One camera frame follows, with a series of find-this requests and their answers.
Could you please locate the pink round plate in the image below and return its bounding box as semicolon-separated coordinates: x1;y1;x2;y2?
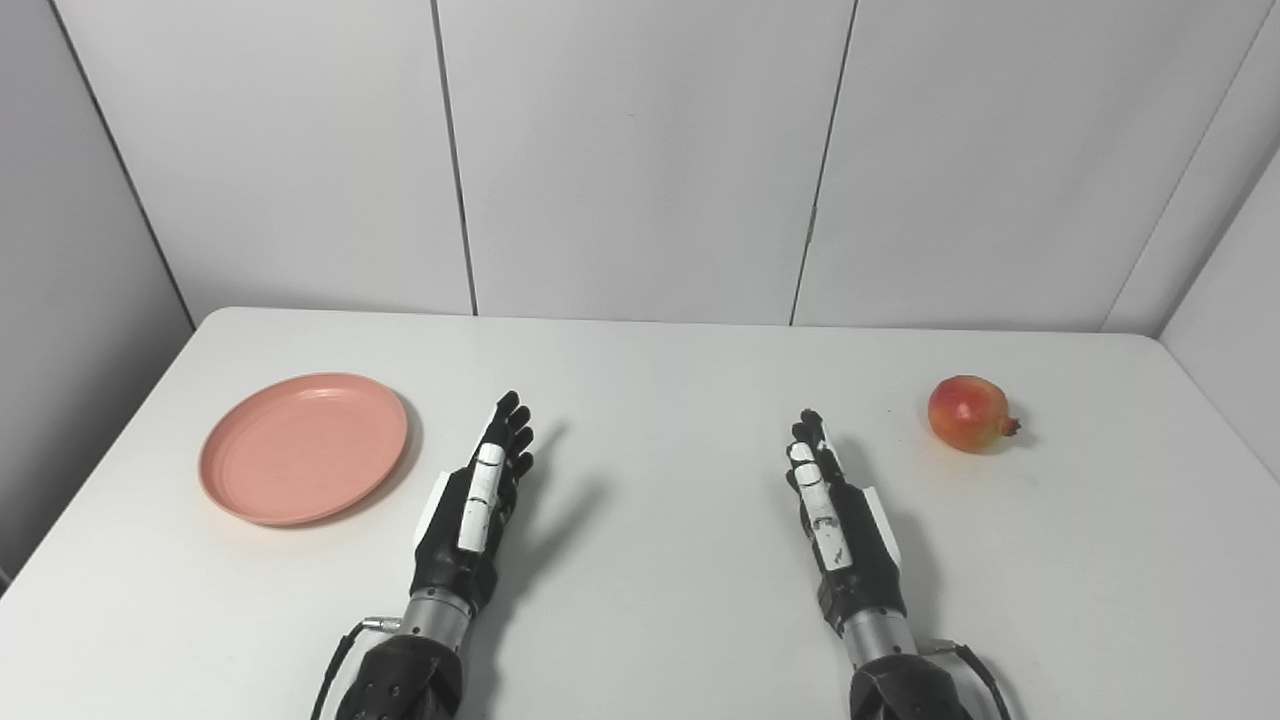
198;373;409;527

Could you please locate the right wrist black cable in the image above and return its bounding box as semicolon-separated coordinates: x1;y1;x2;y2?
920;640;1013;720

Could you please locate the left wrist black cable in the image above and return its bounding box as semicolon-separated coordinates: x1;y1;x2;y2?
310;617;403;720

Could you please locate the red yellow pomegranate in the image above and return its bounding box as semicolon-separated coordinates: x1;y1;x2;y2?
927;375;1022;454

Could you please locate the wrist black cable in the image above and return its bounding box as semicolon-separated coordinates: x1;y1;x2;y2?
310;617;403;720
920;640;1013;720

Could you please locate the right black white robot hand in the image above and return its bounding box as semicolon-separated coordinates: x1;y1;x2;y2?
785;408;909;633

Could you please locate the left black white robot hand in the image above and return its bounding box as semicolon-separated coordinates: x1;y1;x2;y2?
410;390;536;614

